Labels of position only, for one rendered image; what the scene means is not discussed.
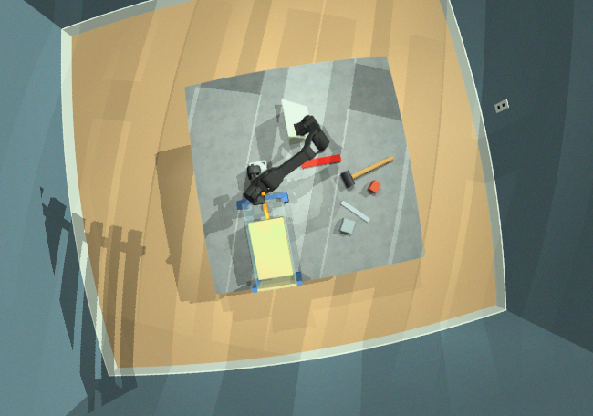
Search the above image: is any black-headed mallet with wooden handle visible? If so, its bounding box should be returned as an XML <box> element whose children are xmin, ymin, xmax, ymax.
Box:
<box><xmin>341</xmin><ymin>156</ymin><xmax>393</xmax><ymax>188</ymax></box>

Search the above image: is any pale grey flat bar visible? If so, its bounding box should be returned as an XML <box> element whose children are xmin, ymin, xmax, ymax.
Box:
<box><xmin>341</xmin><ymin>200</ymin><xmax>370</xmax><ymax>223</ymax></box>

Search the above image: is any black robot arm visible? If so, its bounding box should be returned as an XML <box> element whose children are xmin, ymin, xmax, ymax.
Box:
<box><xmin>244</xmin><ymin>114</ymin><xmax>329</xmax><ymax>203</ymax></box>

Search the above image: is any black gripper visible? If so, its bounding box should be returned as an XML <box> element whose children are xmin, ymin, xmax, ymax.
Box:
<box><xmin>247</xmin><ymin>165</ymin><xmax>265</xmax><ymax>205</ymax></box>

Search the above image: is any red flat bar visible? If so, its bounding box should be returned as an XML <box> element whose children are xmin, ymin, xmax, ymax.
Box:
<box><xmin>302</xmin><ymin>154</ymin><xmax>341</xmax><ymax>169</ymax></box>

